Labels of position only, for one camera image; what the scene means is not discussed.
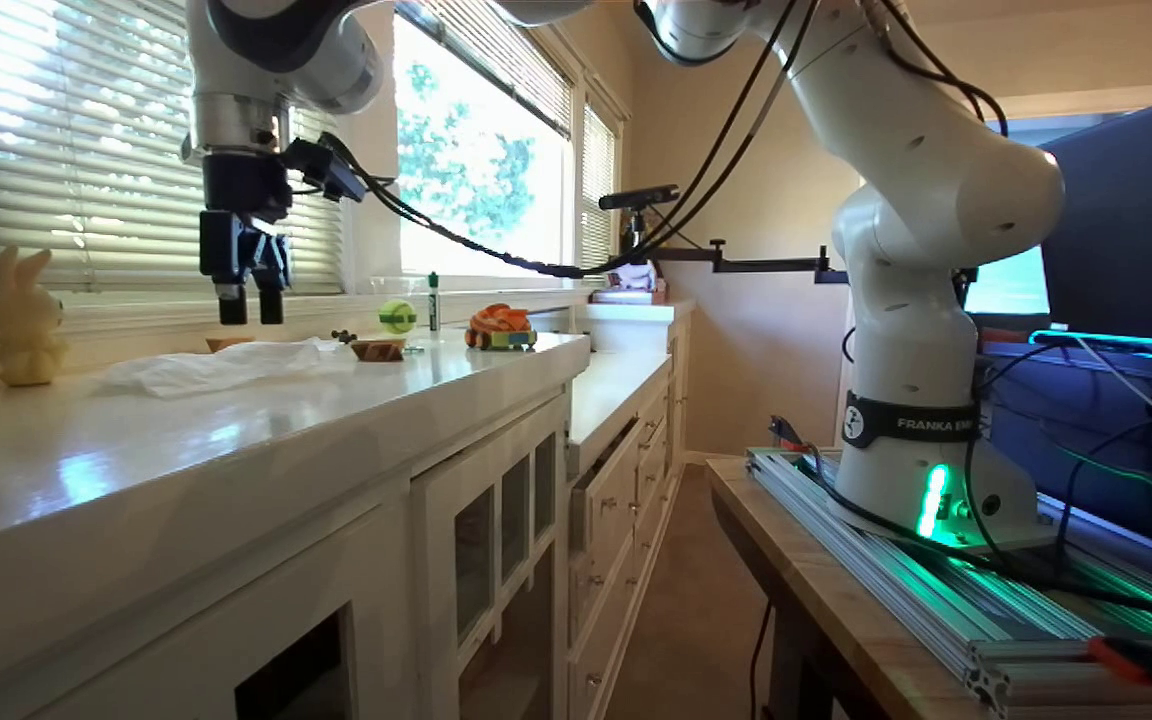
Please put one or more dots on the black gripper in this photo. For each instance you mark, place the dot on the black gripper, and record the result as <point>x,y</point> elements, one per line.
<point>241,203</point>

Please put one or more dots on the white paper towel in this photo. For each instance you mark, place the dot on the white paper towel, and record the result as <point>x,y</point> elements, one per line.
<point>198,374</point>

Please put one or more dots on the green tennis ball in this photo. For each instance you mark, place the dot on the green tennis ball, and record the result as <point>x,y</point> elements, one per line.
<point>399,317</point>

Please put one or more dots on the green white marker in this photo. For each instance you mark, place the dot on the green white marker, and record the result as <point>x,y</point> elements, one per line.
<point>435,300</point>

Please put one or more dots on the yellow bunny toy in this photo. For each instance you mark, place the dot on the yellow bunny toy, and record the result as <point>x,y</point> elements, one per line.
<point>29,321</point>

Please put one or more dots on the white window blinds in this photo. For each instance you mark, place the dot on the white window blinds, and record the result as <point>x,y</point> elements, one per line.
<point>98,140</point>

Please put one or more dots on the white cabinet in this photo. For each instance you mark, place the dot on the white cabinet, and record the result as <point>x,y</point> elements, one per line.
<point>406,540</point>

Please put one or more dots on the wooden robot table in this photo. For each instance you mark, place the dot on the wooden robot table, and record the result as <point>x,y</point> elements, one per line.
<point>832,646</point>

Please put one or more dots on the blue monitor screen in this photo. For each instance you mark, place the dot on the blue monitor screen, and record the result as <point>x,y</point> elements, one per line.
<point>1074,397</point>

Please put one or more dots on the black camera on boom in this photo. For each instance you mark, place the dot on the black camera on boom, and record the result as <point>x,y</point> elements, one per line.
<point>641,244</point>

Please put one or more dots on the aluminium rail base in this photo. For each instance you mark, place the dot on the aluminium rail base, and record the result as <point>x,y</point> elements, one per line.
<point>1031,635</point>

